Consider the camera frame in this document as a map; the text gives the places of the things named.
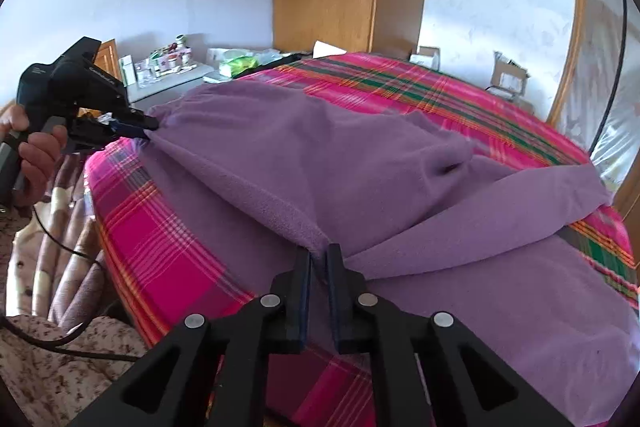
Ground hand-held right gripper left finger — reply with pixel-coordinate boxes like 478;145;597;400
67;246;313;427

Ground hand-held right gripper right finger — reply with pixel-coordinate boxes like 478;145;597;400
326;244;576;427

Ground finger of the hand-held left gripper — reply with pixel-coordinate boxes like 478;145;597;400
65;108;161;156

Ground purple fleece pants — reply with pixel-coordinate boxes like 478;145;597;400
142;79;640;427

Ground person's left hand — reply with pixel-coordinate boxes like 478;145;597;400
0;103;68;208

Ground wooden headboard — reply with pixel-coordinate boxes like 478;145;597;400
82;38;124;88

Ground grey bedside table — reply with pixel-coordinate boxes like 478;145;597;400
125;59;223;108

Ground cluster of small boxes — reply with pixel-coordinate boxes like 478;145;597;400
120;34;197;86

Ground green packet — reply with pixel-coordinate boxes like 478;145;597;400
219;54;262;78

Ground pink plaid bed sheet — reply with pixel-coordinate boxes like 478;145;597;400
84;52;640;427

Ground pink beige quilt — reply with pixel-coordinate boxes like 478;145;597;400
7;147;109;333

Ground black cloth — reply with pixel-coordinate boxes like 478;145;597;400
259;51;314;68

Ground white paper sheet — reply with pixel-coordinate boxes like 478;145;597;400
311;40;347;58

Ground white cardboard box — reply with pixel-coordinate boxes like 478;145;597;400
410;46;442;70

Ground open cardboard box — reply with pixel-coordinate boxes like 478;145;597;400
486;51;532;98

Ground black pole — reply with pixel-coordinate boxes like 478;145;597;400
589;0;632;154

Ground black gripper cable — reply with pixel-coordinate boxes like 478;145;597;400
0;201;142;362

